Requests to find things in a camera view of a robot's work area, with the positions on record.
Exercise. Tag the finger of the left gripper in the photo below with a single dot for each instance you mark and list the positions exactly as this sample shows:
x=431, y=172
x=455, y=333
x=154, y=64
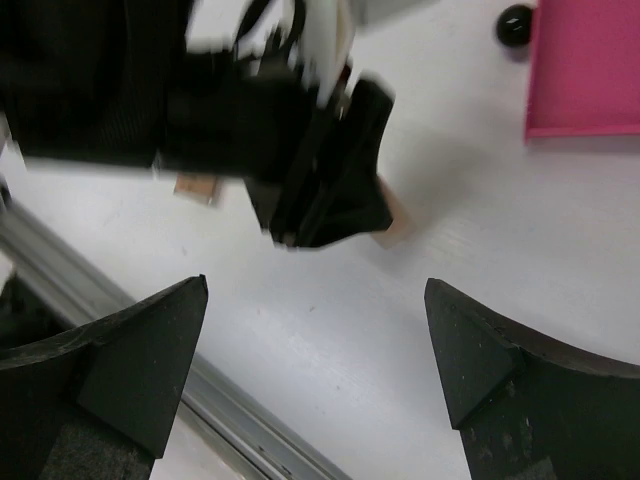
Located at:
x=273, y=202
x=343, y=196

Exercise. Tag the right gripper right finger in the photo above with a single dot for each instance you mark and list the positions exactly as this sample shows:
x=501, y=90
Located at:
x=526, y=405

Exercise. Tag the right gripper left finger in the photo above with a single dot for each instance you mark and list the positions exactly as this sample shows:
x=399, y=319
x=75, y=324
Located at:
x=96, y=401

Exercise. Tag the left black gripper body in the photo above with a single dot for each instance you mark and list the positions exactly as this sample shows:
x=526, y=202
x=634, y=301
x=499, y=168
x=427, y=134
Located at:
x=234, y=119

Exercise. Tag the square foundation bottle black cap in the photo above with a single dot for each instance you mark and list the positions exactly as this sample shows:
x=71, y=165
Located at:
x=402, y=226

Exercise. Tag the BB foundation pump bottle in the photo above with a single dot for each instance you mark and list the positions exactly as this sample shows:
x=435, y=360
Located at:
x=204, y=189

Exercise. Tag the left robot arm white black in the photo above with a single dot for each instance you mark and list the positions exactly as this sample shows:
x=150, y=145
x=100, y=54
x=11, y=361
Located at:
x=114, y=82

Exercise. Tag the aluminium front rail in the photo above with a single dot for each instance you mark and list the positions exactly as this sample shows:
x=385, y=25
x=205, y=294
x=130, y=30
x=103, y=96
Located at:
x=78, y=293

